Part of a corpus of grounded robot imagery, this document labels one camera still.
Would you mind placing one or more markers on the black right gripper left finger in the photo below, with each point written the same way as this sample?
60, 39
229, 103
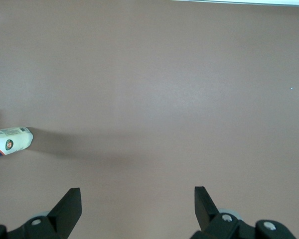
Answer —
62, 216

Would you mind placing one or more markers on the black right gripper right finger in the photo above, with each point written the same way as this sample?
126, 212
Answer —
209, 219

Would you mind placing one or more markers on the clear tennis ball can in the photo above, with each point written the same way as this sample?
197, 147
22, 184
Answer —
12, 142

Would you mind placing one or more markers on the brown table cover sheet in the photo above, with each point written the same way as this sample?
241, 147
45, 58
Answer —
149, 74

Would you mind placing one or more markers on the white table edge strip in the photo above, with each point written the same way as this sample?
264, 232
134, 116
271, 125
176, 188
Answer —
239, 1

